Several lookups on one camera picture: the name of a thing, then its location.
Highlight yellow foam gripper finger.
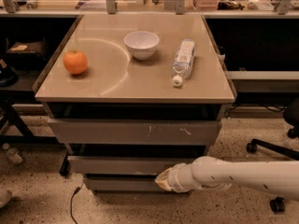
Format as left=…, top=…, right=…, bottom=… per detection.
left=155, top=168, right=174, bottom=191

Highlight grey drawer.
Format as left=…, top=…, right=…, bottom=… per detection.
left=83, top=176, right=166, bottom=193
left=48, top=119, right=221, bottom=146
left=68, top=156, right=193, bottom=175

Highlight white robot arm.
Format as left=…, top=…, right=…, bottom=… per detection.
left=155, top=156, right=299, bottom=201

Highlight grey drawer cabinet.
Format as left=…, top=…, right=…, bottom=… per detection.
left=32, top=13, right=237, bottom=194

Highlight clear plastic water bottle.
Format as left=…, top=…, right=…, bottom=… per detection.
left=172, top=39, right=195, bottom=87

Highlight white bowl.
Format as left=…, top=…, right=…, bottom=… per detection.
left=124, top=31, right=160, bottom=61

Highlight orange fruit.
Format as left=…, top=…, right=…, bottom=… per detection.
left=63, top=50, right=88, bottom=75

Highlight plastic bottle on floor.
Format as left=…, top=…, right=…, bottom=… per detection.
left=2, top=143, right=23, bottom=164

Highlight white shoe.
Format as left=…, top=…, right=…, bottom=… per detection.
left=0, top=189, right=12, bottom=208

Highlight black bag on shelf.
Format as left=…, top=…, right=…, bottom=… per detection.
left=5, top=41, right=47, bottom=70

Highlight black cable on floor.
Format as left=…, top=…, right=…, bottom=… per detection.
left=68, top=186, right=83, bottom=224

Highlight black table frame legs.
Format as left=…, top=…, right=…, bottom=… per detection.
left=0, top=97, right=69, bottom=176

